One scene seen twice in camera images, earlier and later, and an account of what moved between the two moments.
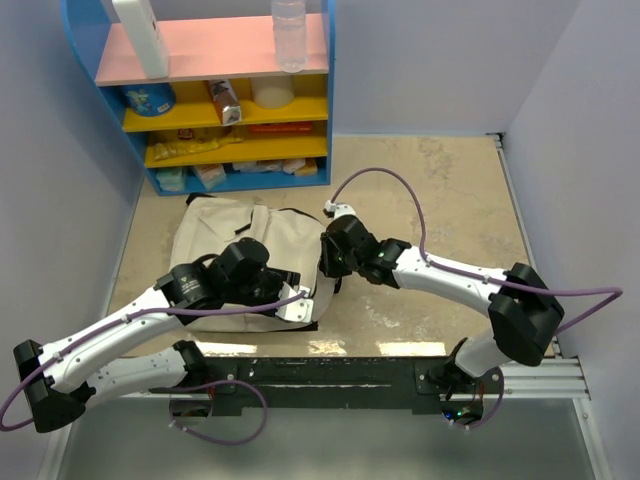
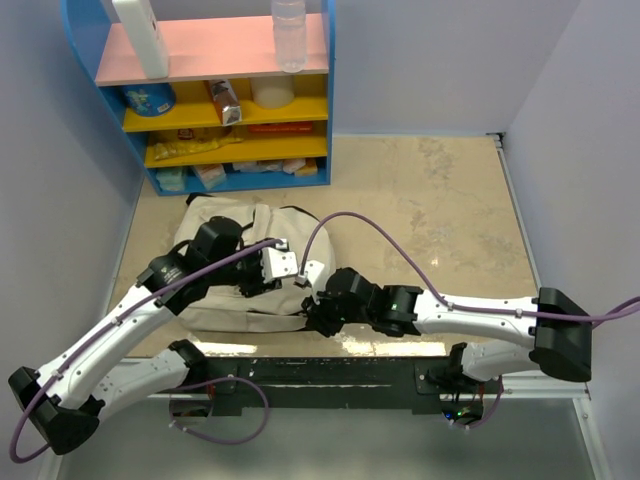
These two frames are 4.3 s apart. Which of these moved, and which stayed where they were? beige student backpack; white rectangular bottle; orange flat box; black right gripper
Moved: black right gripper
Stayed: beige student backpack; orange flat box; white rectangular bottle
